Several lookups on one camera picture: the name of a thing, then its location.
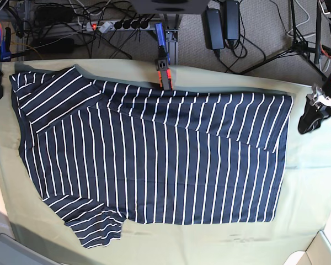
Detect blue orange centre clamp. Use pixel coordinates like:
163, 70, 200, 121
154, 23, 173, 91

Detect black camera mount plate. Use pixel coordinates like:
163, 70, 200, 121
129, 0, 210, 14

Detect white power strip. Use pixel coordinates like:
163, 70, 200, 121
84, 19, 154, 33

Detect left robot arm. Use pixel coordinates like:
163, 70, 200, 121
298, 1, 331, 135

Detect black tripod stand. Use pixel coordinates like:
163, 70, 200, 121
240, 1, 331, 82

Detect black box on floor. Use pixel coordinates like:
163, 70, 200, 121
30, 38, 75, 54

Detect blue black left clamp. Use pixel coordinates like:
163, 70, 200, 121
0, 27, 12, 62

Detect grey aluminium frame post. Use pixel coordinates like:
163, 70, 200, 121
159, 14, 183, 65

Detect black power adapter brick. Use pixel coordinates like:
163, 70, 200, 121
204, 8, 225, 50

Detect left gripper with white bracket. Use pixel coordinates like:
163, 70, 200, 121
298, 74, 331, 135

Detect navy white striped T-shirt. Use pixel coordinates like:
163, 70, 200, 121
10, 67, 293, 248

